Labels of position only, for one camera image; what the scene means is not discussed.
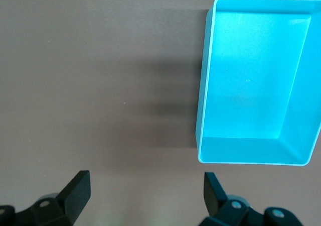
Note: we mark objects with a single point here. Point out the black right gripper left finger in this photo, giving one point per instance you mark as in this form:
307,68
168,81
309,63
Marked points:
72,198

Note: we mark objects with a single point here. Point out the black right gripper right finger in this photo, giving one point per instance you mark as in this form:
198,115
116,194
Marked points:
215,198

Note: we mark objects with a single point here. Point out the blue plastic box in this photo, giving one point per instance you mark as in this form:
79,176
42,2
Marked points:
250,85

